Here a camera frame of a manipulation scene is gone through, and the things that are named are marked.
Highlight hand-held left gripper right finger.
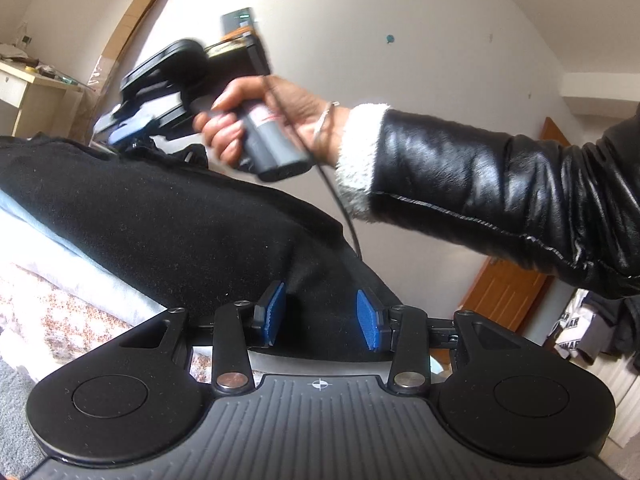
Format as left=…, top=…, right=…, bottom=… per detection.
left=356, top=288, right=523, bottom=396

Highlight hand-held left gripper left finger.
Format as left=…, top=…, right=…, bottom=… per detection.
left=120, top=281, right=287, bottom=396

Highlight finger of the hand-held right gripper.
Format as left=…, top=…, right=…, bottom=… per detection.
left=95, top=104, right=167, bottom=153

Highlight black garment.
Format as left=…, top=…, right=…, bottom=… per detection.
left=0, top=135, right=402, bottom=362

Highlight person's right forearm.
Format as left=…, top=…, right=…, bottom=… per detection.
left=334, top=103, right=640, bottom=302

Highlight printed hanging clothes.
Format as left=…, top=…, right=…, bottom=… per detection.
left=549, top=287, right=640, bottom=367

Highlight person's right hand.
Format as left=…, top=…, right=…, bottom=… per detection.
left=192, top=76, right=352, bottom=168

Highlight long cardboard box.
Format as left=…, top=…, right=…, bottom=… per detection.
left=87, top=0, right=169, bottom=94

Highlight cream wooden desk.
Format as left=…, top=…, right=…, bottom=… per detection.
left=0, top=50, right=87, bottom=139

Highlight light blue folded sheet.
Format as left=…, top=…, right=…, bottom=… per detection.
left=0, top=189, right=167, bottom=327

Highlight wooden door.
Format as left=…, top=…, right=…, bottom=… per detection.
left=456, top=116, right=572, bottom=334

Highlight patterned brown white cloth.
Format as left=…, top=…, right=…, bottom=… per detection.
left=0, top=259, right=227, bottom=387

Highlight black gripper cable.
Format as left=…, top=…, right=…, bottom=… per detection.
left=260, top=74, right=364, bottom=262

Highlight thin bracelet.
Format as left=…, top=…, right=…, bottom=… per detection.
left=311, top=101, right=343, bottom=154

